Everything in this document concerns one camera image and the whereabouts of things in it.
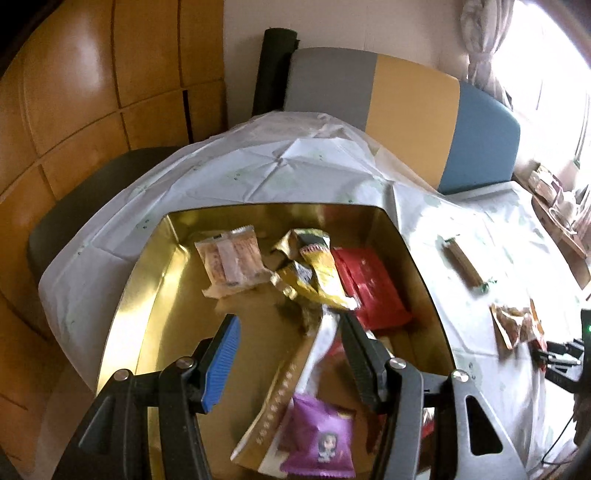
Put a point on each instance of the yellow crinkled snack packet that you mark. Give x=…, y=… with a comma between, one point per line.
x=318, y=272

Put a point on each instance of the brown snack bar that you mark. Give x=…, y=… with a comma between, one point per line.
x=464, y=261

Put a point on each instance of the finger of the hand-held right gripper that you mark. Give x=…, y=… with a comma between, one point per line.
x=556, y=362
x=565, y=347

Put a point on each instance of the grey yellow blue chair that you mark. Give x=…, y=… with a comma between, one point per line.
x=415, y=110

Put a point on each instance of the gold tin box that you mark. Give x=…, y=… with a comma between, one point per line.
x=152, y=300

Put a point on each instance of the white and gold long packet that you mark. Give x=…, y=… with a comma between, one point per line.
x=277, y=406

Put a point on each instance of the wooden side table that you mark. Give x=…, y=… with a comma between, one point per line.
x=568, y=235

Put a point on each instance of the red snack packet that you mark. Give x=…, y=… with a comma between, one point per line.
x=374, y=286

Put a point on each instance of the white teapot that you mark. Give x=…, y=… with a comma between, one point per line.
x=565, y=207

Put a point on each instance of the brown clear snack packet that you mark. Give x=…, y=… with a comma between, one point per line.
x=510, y=325

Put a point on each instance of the orange biscuit packet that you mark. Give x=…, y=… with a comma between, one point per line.
x=231, y=261

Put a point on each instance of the grain bar with red ends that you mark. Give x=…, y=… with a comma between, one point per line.
x=536, y=323

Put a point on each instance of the purple snack packet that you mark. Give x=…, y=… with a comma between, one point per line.
x=318, y=438

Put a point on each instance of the dark green chair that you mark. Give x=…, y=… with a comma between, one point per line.
x=83, y=207

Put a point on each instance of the patterned tissue box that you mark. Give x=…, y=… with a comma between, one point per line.
x=545, y=180

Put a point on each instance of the white green-printed tablecloth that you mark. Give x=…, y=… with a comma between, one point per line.
x=300, y=161

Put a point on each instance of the floral curtain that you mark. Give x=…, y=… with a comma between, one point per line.
x=485, y=41

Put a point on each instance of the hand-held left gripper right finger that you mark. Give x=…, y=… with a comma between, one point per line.
x=362, y=364

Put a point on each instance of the dark rolled mat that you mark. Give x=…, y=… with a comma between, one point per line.
x=272, y=69

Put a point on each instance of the window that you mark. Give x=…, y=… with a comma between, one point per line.
x=549, y=69

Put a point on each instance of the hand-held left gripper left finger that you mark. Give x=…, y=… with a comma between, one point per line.
x=221, y=364

